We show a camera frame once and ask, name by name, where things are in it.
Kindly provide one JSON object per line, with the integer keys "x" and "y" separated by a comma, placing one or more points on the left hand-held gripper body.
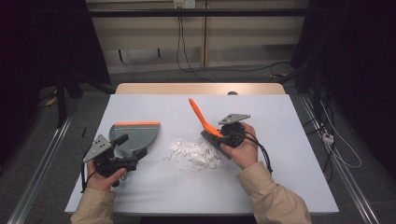
{"x": 99, "y": 147}

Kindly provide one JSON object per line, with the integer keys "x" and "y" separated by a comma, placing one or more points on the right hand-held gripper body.
{"x": 233, "y": 135}

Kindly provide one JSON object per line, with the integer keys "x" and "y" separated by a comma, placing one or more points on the grey dustpan orange lip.
{"x": 138, "y": 135}

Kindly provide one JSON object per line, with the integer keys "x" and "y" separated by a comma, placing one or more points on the pile of white paper scraps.
{"x": 194, "y": 155}

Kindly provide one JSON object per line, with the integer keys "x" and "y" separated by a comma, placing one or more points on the orange hand brush grey bristles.
{"x": 202, "y": 118}

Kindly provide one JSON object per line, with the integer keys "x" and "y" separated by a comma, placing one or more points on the person's right hand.
{"x": 244, "y": 155}

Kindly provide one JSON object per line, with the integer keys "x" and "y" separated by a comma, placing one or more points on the person's left hand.
{"x": 102, "y": 183}

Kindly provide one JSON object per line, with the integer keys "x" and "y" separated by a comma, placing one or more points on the small black floor object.
{"x": 83, "y": 132}

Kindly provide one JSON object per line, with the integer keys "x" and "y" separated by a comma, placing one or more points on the small grey round knob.
{"x": 232, "y": 93}

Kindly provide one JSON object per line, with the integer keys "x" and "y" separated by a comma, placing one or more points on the white table sheet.
{"x": 280, "y": 155}

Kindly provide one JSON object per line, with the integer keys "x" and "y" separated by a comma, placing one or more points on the black metal stand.
{"x": 61, "y": 102}
{"x": 317, "y": 93}

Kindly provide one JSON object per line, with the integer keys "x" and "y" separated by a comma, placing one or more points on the wooden table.
{"x": 186, "y": 88}

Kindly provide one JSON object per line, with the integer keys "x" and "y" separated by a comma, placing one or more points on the white power strip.
{"x": 327, "y": 137}

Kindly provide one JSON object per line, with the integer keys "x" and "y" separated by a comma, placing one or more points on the dark curtain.
{"x": 358, "y": 46}
{"x": 46, "y": 40}

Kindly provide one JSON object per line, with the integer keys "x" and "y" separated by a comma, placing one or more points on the black horizontal bar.
{"x": 199, "y": 12}

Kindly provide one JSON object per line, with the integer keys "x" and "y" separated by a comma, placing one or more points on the aluminium floor rail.
{"x": 40, "y": 171}
{"x": 342, "y": 174}

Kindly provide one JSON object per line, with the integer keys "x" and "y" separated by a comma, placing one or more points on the white wall socket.
{"x": 184, "y": 3}

